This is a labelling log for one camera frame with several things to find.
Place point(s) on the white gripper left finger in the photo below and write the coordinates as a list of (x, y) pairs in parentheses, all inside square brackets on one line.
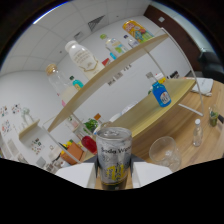
[(75, 174)]

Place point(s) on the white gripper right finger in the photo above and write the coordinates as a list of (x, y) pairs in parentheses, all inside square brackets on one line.
[(151, 173)]

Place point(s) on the clear bottle white cap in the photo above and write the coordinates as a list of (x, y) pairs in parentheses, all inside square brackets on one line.
[(197, 135)]

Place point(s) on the clear glass with ice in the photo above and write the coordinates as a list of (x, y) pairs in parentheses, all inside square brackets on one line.
[(165, 154)]

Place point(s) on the green potted plant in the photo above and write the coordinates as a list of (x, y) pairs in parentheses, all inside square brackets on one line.
[(90, 125)]

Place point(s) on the clear bottle orange cap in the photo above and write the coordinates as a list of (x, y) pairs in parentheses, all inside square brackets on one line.
[(97, 117)]

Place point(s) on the blue liquid bottle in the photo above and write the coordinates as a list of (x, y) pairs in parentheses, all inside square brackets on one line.
[(161, 95)]

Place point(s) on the teal liquid bottle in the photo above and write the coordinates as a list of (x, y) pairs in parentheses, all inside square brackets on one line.
[(77, 83)]

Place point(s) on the glass jar with cork lid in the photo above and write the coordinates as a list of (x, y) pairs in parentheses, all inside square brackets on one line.
[(60, 83)]

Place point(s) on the white pouch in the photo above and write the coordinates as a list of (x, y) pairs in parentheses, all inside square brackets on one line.
[(203, 85)]

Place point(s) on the large white bottle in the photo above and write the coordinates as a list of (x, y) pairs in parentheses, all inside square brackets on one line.
[(84, 60)]

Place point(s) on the red and white box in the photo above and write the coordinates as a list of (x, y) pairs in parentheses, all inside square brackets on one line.
[(106, 61)]

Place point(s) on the small blue bottle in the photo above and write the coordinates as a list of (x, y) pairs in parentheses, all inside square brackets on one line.
[(113, 56)]

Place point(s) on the black chair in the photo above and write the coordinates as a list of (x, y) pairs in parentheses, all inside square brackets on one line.
[(212, 65)]

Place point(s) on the clear bottle green cap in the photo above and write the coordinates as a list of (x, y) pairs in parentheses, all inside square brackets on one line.
[(114, 45)]

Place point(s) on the small clear bottle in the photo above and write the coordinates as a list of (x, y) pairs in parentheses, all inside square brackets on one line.
[(131, 41)]

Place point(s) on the brown door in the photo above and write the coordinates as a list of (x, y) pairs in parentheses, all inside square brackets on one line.
[(173, 33)]

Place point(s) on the yellow printed can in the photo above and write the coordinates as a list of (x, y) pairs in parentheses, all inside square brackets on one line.
[(137, 30)]

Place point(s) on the ceiling air vent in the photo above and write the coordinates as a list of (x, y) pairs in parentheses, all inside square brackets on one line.
[(95, 22)]

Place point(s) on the white frame wooden shelf rack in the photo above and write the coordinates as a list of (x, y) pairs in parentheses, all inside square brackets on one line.
[(150, 110)]

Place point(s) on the wooden wall shelf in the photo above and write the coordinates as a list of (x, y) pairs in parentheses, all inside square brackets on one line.
[(28, 129)]

